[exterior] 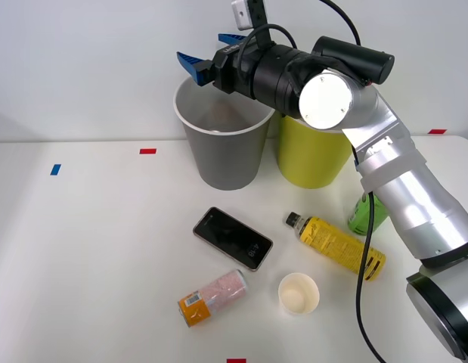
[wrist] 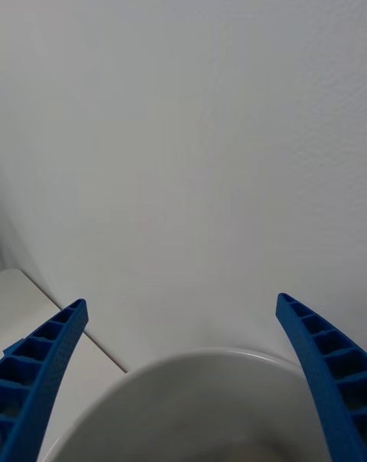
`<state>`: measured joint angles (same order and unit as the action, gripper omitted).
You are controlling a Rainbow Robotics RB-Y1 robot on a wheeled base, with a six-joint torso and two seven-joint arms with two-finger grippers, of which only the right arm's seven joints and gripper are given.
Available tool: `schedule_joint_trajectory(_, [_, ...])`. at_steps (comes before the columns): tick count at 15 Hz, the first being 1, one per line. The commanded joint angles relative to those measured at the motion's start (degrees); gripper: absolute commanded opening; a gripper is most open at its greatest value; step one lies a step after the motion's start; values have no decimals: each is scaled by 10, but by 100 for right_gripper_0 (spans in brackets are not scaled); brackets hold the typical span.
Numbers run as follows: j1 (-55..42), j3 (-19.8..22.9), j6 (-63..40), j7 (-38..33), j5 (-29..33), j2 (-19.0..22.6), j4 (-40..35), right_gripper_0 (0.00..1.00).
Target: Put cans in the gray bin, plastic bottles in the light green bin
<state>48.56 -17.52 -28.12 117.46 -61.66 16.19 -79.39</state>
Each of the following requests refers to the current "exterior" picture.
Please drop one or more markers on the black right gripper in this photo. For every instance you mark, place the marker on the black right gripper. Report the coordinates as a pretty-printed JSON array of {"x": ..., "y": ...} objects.
[{"x": 230, "y": 72}]

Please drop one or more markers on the silver and black right arm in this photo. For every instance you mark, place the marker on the silver and black right arm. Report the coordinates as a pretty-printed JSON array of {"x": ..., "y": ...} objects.
[{"x": 407, "y": 196}]

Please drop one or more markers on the grey plastic waste bin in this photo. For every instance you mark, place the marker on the grey plastic waste bin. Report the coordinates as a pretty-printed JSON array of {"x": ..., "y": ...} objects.
[{"x": 226, "y": 162}]

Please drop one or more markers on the yellow-green plastic waste bin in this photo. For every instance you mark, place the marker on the yellow-green plastic waste bin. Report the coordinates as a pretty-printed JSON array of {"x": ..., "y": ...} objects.
[{"x": 309, "y": 159}]

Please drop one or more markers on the black smartphone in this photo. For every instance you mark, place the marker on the black smartphone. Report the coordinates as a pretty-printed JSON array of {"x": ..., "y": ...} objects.
[{"x": 233, "y": 238}]

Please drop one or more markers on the green label plastic bottle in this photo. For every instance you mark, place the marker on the green label plastic bottle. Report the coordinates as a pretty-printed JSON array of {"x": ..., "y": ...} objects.
[{"x": 356, "y": 221}]

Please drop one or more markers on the yellow label plastic bottle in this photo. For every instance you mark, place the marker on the yellow label plastic bottle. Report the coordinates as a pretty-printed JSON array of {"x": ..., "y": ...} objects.
[{"x": 332, "y": 242}]

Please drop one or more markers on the pink and orange drink can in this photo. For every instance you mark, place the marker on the pink and orange drink can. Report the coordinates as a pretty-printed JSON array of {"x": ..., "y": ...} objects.
[{"x": 214, "y": 296}]

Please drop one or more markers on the white paper cup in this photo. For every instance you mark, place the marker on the white paper cup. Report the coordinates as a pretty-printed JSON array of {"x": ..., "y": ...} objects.
[{"x": 298, "y": 295}]

